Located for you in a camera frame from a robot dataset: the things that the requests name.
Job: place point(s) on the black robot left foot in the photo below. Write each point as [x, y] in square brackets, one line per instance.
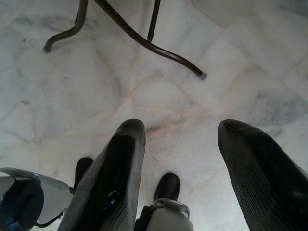
[83, 168]

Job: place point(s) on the black robot right foot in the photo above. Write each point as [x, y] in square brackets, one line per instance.
[167, 185]

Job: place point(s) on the straight brown metal table strut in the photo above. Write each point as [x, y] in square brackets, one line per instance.
[154, 19]

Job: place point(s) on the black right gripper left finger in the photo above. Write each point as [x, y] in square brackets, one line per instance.
[113, 183]

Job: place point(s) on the grey robot right leg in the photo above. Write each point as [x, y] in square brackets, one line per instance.
[166, 216]

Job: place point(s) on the curved brown metal table leg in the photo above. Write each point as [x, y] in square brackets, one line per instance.
[78, 22]
[135, 36]

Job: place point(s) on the grey robot left leg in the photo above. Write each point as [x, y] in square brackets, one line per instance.
[51, 204]

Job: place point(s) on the grey robot leg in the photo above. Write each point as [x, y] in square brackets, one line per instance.
[166, 216]
[51, 204]

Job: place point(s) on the black robot foot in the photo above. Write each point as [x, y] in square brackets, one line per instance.
[167, 185]
[83, 168]

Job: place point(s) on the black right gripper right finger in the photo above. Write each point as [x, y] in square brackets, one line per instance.
[262, 183]

